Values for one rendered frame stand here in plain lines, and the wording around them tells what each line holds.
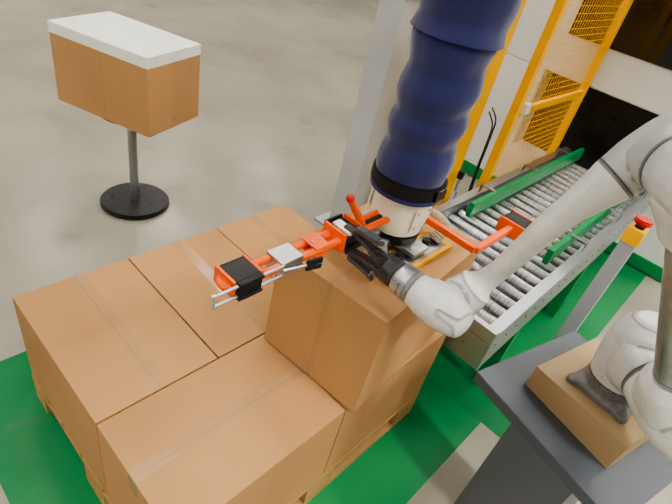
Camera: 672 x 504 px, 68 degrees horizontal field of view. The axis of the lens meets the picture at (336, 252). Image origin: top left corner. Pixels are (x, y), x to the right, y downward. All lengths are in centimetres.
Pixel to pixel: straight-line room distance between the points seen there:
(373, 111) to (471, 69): 166
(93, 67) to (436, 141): 195
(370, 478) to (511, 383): 79
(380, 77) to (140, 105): 125
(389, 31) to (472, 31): 158
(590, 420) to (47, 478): 177
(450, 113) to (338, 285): 54
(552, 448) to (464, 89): 98
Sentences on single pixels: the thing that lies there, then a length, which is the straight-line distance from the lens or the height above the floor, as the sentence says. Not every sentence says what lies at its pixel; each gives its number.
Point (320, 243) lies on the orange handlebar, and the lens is 128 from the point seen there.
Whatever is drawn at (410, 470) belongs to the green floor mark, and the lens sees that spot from 224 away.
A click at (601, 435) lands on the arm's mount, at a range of 157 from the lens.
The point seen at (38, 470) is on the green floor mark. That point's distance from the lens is 218.
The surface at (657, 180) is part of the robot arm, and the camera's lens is 102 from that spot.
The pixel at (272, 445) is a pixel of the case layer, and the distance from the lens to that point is 152.
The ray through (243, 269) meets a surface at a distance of 114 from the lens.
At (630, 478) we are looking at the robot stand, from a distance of 164.
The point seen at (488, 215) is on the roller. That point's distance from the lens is 292.
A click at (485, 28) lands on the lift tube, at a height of 164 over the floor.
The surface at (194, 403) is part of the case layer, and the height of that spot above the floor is 54.
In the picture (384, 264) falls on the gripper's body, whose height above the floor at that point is 111.
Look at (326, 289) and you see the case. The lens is 141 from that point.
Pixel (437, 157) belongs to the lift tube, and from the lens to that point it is 137.
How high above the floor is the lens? 184
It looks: 36 degrees down
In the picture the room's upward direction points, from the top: 14 degrees clockwise
